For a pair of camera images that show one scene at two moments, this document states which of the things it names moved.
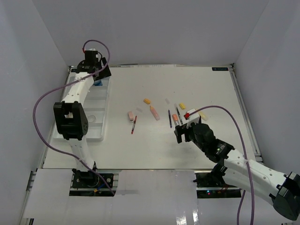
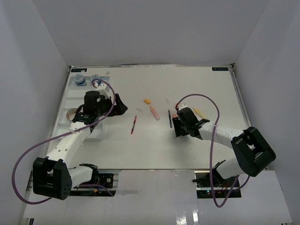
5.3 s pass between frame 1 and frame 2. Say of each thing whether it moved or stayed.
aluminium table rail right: stayed
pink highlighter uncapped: stayed
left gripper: moved
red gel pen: stayed
